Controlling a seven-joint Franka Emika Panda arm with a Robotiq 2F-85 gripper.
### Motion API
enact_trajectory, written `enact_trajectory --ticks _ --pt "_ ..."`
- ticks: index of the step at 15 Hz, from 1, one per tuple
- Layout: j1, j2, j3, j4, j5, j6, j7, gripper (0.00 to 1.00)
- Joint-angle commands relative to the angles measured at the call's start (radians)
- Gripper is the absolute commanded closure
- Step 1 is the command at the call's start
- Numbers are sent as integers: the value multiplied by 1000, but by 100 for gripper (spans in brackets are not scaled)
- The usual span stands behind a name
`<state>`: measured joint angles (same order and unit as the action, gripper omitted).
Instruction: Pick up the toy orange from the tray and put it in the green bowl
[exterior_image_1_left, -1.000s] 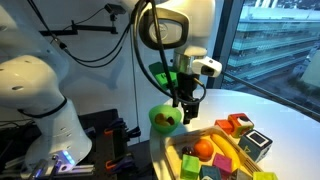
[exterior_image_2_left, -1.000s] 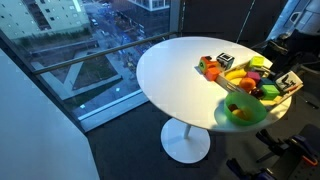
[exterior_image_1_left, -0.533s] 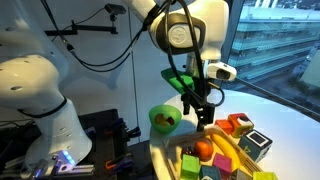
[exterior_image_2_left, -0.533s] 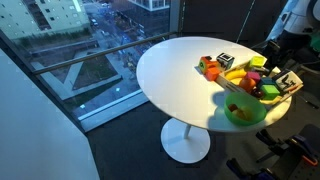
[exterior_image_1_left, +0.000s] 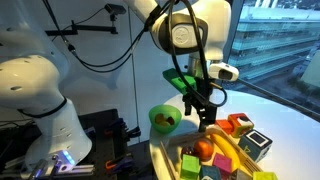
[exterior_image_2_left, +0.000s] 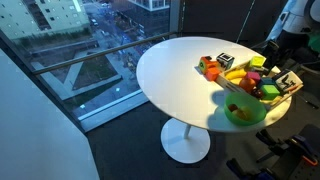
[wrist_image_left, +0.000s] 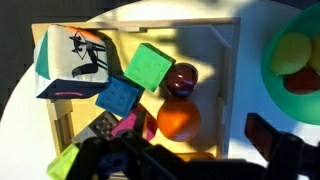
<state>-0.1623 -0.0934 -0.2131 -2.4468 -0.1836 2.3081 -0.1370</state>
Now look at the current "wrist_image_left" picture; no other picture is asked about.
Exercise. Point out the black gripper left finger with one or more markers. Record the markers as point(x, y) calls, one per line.
point(110, 156)

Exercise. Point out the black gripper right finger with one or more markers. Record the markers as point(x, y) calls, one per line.
point(286, 150)

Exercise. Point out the toy orange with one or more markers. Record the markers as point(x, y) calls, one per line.
point(178, 120)

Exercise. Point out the grey toy block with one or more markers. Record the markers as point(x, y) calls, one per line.
point(100, 126)

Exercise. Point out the pink toy block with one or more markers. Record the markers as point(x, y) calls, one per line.
point(128, 125)

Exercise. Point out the green plastic bowl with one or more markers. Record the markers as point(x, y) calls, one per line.
point(276, 96)

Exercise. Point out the blue toy block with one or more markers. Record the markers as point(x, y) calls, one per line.
point(116, 96)

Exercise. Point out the red toy fruit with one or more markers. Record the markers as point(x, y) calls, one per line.
point(301, 81)

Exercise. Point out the yellow toy piece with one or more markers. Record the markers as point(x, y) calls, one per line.
point(196, 156)

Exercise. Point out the green toy block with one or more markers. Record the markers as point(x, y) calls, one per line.
point(148, 66)

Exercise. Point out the maroon toy plum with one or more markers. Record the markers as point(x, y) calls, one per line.
point(180, 80)

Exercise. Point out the wooden tray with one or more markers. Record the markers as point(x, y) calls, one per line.
point(150, 25)

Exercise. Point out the lime translucent block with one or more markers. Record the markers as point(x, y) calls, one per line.
point(61, 165)

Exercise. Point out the printed fabric cube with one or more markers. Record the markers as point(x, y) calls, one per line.
point(60, 56)

